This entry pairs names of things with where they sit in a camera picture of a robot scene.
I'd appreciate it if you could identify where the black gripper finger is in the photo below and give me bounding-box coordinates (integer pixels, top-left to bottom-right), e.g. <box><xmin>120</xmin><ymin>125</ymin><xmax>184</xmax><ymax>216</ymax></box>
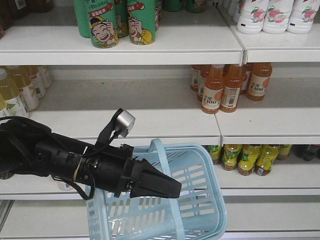
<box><xmin>129</xmin><ymin>169</ymin><xmax>182</xmax><ymax>199</ymax></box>
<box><xmin>140</xmin><ymin>159</ymin><xmax>162</xmax><ymax>175</ymax></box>

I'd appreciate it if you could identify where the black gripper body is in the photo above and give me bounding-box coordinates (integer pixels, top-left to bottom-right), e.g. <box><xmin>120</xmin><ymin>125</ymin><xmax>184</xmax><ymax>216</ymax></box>
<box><xmin>79</xmin><ymin>144</ymin><xmax>144</xmax><ymax>197</ymax></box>

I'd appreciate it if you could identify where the light blue plastic basket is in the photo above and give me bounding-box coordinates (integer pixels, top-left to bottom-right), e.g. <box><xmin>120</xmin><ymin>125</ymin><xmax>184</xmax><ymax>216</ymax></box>
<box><xmin>86</xmin><ymin>139</ymin><xmax>227</xmax><ymax>240</ymax></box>

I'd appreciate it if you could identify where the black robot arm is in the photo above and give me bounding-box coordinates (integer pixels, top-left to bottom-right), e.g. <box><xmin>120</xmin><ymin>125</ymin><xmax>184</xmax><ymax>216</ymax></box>
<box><xmin>0</xmin><ymin>116</ymin><xmax>182</xmax><ymax>200</ymax></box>

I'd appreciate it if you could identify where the lemon tea bottle front left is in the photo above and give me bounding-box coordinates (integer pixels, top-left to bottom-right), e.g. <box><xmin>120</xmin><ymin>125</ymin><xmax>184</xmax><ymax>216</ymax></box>
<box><xmin>221</xmin><ymin>144</ymin><xmax>243</xmax><ymax>171</ymax></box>

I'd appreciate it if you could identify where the lemon tea bottle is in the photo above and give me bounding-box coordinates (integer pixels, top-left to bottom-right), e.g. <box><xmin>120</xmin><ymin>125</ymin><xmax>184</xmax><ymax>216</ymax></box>
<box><xmin>221</xmin><ymin>144</ymin><xmax>243</xmax><ymax>171</ymax></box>
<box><xmin>254</xmin><ymin>144</ymin><xmax>280</xmax><ymax>176</ymax></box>
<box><xmin>237</xmin><ymin>144</ymin><xmax>262</xmax><ymax>176</ymax></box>

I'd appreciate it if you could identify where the lemon tea bottle front middle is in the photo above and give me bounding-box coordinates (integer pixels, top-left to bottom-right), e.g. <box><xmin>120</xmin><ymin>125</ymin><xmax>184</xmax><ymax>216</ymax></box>
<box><xmin>237</xmin><ymin>144</ymin><xmax>262</xmax><ymax>176</ymax></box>

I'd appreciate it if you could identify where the orange juice bottle front left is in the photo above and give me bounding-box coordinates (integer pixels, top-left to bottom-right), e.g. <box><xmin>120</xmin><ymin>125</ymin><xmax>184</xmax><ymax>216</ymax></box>
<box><xmin>201</xmin><ymin>64</ymin><xmax>225</xmax><ymax>114</ymax></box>

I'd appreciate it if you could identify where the orange juice bottle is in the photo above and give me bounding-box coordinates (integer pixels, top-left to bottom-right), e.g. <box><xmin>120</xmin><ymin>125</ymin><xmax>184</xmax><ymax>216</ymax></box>
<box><xmin>219</xmin><ymin>64</ymin><xmax>243</xmax><ymax>113</ymax></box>
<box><xmin>246</xmin><ymin>62</ymin><xmax>273</xmax><ymax>101</ymax></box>
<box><xmin>201</xmin><ymin>64</ymin><xmax>225</xmax><ymax>114</ymax></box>

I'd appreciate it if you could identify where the lemon tea bottle front right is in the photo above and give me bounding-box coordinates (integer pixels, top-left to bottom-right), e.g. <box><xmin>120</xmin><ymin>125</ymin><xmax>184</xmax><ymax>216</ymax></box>
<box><xmin>254</xmin><ymin>144</ymin><xmax>280</xmax><ymax>176</ymax></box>

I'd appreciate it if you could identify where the orange juice bottle front middle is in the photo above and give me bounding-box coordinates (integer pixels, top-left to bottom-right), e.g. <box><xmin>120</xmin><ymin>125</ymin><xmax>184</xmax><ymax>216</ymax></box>
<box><xmin>219</xmin><ymin>64</ymin><xmax>243</xmax><ymax>113</ymax></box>

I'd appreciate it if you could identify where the white store shelving unit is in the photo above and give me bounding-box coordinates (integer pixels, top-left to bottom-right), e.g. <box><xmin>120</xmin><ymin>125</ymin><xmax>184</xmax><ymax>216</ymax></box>
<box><xmin>0</xmin><ymin>0</ymin><xmax>320</xmax><ymax>240</ymax></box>

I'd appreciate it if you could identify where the green cartoon tea can left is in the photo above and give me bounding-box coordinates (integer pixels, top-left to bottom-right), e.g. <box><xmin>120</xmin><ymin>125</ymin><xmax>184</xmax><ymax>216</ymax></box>
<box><xmin>85</xmin><ymin>0</ymin><xmax>119</xmax><ymax>49</ymax></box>

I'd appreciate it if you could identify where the green cartoon tea can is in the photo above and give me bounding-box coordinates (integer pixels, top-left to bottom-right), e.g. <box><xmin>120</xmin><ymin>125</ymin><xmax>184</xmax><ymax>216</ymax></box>
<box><xmin>127</xmin><ymin>0</ymin><xmax>156</xmax><ymax>45</ymax></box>
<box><xmin>85</xmin><ymin>0</ymin><xmax>119</xmax><ymax>49</ymax></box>

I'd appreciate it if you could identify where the orange juice bottle right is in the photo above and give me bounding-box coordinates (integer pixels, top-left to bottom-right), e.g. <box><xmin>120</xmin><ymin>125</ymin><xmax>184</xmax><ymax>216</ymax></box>
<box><xmin>246</xmin><ymin>62</ymin><xmax>273</xmax><ymax>101</ymax></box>

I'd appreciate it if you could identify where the green cartoon tea can right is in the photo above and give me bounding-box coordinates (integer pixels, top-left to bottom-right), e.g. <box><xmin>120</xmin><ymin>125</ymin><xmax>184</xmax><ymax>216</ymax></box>
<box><xmin>127</xmin><ymin>0</ymin><xmax>156</xmax><ymax>45</ymax></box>

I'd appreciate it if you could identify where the white peach drink bottle left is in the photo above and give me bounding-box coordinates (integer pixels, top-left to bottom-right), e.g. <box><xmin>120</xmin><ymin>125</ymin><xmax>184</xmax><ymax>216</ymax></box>
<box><xmin>236</xmin><ymin>0</ymin><xmax>269</xmax><ymax>35</ymax></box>

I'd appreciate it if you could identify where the white peach drink bottle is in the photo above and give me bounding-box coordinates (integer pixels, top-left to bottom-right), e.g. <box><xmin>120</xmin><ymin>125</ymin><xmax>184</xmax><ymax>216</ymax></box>
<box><xmin>236</xmin><ymin>0</ymin><xmax>269</xmax><ymax>35</ymax></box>
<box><xmin>286</xmin><ymin>0</ymin><xmax>320</xmax><ymax>34</ymax></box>
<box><xmin>262</xmin><ymin>0</ymin><xmax>294</xmax><ymax>35</ymax></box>

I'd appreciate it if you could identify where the white peach drink bottle middle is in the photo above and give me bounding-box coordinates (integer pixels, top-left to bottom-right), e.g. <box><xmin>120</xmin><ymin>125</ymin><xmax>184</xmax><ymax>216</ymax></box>
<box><xmin>262</xmin><ymin>0</ymin><xmax>294</xmax><ymax>35</ymax></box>

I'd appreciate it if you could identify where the white peach drink bottle right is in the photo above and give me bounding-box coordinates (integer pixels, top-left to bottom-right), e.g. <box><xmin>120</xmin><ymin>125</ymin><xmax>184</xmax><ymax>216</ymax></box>
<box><xmin>286</xmin><ymin>0</ymin><xmax>320</xmax><ymax>34</ymax></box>

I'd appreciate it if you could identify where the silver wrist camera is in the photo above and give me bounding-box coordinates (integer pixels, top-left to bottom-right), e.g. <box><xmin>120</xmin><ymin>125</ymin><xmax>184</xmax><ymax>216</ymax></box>
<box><xmin>114</xmin><ymin>108</ymin><xmax>136</xmax><ymax>138</ymax></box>

